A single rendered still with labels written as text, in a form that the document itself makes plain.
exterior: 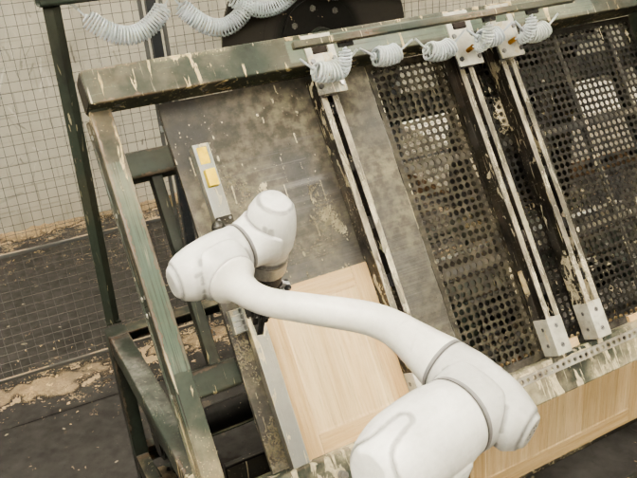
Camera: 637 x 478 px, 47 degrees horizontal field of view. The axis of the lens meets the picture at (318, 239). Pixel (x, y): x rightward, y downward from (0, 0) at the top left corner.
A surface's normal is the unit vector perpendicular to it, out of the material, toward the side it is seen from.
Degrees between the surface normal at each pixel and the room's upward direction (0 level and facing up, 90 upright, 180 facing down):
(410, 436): 27
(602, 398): 90
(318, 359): 60
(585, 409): 90
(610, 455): 0
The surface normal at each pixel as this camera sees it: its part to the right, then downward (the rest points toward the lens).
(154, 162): 0.36, -0.18
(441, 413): 0.18, -0.75
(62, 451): -0.08, -0.91
